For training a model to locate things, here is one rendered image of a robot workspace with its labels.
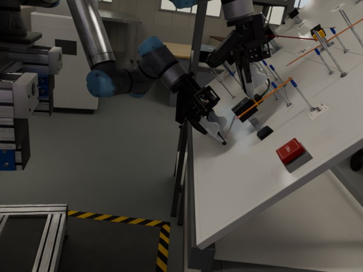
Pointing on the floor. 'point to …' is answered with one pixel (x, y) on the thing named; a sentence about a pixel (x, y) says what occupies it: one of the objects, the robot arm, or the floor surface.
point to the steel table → (122, 59)
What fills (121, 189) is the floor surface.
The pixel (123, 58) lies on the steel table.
